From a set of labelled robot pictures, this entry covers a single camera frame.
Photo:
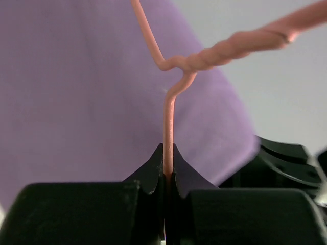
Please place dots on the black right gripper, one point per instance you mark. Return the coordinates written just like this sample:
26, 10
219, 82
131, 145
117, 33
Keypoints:
282, 165

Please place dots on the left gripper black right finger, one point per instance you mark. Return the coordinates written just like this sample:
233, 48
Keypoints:
206, 214

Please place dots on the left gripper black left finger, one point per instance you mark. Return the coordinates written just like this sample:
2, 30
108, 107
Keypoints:
127, 212

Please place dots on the purple trousers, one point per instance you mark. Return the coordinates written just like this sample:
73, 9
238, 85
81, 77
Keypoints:
82, 99

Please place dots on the pink wire hanger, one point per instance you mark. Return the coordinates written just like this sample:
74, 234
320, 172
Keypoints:
273, 36

